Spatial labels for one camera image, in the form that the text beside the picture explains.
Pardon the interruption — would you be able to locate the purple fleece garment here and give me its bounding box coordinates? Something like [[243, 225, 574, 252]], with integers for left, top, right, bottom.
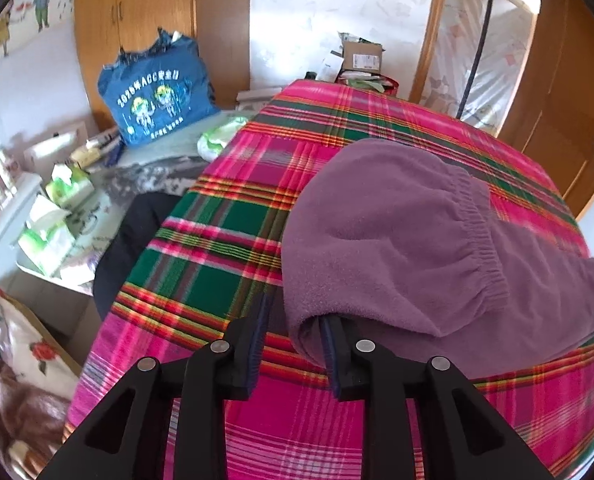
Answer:
[[280, 139, 594, 378]]

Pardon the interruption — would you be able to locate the green tissue pack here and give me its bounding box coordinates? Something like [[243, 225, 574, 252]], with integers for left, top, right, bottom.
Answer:
[[45, 164, 94, 210], [18, 194, 76, 276]]

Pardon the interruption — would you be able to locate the wooden room door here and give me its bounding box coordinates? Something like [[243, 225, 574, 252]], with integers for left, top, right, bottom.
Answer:
[[498, 0, 594, 218]]

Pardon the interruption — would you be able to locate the blue printed tote bag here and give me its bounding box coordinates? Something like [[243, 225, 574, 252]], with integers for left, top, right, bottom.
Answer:
[[97, 28, 219, 148]]

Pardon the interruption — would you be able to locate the brown cardboard box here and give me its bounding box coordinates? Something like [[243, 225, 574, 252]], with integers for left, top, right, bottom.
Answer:
[[339, 32, 384, 74]]

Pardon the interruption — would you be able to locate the transparent printed door curtain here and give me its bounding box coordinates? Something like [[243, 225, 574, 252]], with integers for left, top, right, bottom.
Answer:
[[419, 0, 541, 136]]

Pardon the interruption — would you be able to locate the wooden wardrobe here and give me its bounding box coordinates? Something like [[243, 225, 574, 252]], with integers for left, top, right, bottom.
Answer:
[[72, 0, 252, 134]]

